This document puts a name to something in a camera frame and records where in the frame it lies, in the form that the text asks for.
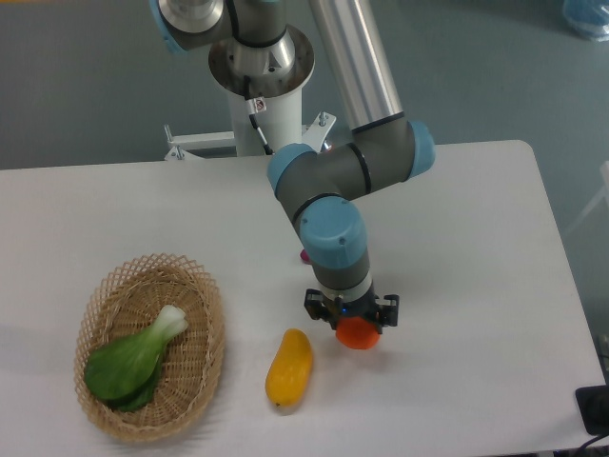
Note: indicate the yellow mango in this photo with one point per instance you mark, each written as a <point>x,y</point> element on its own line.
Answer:
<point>288,375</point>

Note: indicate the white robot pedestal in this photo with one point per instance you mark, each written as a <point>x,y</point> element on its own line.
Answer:
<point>264,91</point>

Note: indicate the white frame at right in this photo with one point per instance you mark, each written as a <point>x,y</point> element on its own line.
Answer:
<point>601,196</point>

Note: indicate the black device at edge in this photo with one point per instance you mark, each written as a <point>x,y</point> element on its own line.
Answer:
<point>593,405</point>

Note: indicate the orange fruit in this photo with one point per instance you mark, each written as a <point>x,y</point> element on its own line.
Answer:
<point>356,333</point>

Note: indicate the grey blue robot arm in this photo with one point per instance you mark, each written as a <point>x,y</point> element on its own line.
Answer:
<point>318,190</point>

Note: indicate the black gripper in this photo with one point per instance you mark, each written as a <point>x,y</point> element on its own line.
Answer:
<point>332,308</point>

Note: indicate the blue plastic bag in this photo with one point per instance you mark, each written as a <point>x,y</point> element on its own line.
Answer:
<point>589,18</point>

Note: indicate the green bok choy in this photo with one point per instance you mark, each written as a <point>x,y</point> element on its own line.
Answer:
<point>125,372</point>

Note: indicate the woven wicker basket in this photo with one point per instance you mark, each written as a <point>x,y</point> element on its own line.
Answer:
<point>128,300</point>

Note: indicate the purple sweet potato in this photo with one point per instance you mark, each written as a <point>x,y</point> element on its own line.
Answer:
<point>304,257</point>

